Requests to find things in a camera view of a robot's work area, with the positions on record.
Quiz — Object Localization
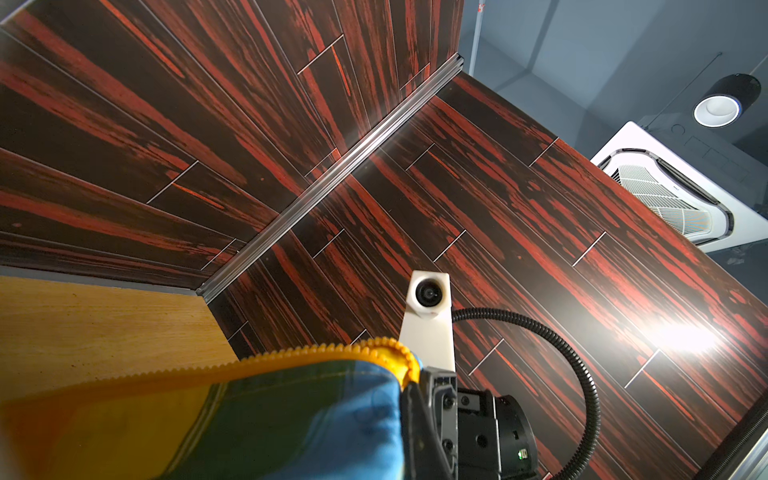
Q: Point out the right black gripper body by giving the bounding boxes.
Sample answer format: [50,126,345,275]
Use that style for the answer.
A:
[419,368,538,479]

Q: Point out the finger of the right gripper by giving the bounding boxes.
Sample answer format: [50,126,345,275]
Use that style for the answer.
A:
[400,380,456,479]

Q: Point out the rainbow striped hooded jacket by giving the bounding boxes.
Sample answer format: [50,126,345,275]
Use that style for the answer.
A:
[1,338,421,479]

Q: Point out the ceiling air conditioner cassette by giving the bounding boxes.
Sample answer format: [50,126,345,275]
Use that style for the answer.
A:
[591,122,767,253]

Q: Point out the black ceiling spotlight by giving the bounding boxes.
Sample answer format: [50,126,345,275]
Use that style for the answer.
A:
[693,73,762,128]

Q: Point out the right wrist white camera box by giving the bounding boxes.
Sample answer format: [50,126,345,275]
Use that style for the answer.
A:
[399,270,455,372]

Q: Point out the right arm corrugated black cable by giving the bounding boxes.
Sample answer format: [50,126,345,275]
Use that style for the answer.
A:
[451,307,602,480]

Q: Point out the right aluminium corner post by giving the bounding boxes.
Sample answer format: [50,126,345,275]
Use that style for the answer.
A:
[196,53,464,304]

